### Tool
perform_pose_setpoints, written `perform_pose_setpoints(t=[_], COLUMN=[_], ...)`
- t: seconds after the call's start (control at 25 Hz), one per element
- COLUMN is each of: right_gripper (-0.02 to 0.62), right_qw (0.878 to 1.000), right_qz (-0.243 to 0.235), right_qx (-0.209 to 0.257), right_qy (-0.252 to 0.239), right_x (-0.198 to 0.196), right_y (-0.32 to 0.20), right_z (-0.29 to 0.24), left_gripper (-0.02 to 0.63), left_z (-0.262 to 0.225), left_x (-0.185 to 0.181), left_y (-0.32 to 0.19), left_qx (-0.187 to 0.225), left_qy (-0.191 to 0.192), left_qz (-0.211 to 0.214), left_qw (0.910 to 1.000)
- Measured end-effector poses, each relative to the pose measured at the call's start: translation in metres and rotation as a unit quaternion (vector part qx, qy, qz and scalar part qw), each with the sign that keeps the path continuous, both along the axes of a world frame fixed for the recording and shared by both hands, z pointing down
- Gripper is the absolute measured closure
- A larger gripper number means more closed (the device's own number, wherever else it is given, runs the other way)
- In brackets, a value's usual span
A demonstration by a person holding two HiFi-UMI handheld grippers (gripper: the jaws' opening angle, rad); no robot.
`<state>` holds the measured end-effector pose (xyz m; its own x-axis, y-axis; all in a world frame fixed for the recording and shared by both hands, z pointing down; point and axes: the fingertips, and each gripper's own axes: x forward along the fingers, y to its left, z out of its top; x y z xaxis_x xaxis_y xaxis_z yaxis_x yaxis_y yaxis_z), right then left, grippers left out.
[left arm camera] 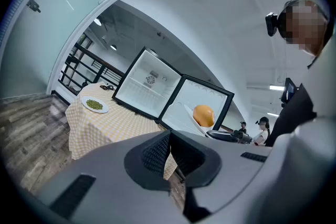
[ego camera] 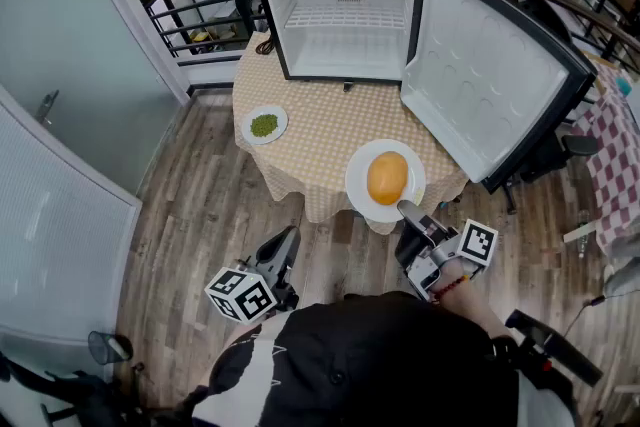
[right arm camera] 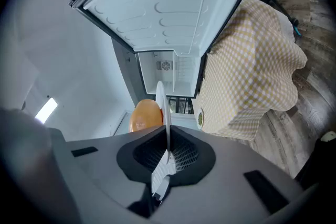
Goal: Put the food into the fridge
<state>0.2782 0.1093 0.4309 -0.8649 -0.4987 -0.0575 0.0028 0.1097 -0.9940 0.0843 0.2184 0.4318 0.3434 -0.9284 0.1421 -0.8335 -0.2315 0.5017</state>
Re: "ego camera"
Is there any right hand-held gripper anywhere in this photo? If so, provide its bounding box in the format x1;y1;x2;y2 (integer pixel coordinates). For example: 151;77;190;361
394;199;499;302

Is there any red checkered tablecloth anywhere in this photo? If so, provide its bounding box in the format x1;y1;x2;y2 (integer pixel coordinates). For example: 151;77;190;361
572;62;640;256

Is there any white ribbed panel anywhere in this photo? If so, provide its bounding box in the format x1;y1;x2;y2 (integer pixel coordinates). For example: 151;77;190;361
0;85;144;347

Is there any person's right forearm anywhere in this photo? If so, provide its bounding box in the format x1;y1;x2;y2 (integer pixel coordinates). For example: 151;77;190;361
434;275;512;342

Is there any white plate of beans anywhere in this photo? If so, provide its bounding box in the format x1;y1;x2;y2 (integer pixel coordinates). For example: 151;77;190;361
241;104;290;146

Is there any pile of green beans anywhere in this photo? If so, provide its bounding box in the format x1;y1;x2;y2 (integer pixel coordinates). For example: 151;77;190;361
249;113;280;139

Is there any orange fruit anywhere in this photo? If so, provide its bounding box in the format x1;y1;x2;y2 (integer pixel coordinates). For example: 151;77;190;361
366;151;410;206

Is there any frosted glass door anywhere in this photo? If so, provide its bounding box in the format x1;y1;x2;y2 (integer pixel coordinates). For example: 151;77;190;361
0;0;189;196

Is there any red bead bracelet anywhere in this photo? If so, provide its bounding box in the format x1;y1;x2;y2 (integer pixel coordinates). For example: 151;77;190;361
430;274;471;306

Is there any person's left forearm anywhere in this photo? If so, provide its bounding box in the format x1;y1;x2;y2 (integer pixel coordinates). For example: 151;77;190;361
219;318;264;356

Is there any metal door handle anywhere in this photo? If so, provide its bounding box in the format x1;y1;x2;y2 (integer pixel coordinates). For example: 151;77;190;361
35;89;60;127

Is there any black railing with wooden handrail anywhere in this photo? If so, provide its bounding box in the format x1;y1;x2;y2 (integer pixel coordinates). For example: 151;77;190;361
138;0;640;76

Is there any person's black and white shirt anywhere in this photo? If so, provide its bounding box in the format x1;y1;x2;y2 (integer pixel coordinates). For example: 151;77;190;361
192;292;521;427

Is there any black wire mesh bin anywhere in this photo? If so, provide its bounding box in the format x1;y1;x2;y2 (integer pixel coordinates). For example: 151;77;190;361
88;330;134;366

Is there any black mini fridge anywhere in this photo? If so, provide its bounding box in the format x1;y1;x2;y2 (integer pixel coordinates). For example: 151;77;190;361
248;0;599;195

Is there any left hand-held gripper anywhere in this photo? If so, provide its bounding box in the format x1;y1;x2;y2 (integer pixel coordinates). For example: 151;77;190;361
203;225;303;325

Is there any person's right hand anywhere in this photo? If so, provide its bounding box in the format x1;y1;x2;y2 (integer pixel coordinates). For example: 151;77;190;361
435;259;467;290

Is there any black office chair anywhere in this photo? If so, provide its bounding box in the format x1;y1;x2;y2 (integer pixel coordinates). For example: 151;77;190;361
492;129;600;216

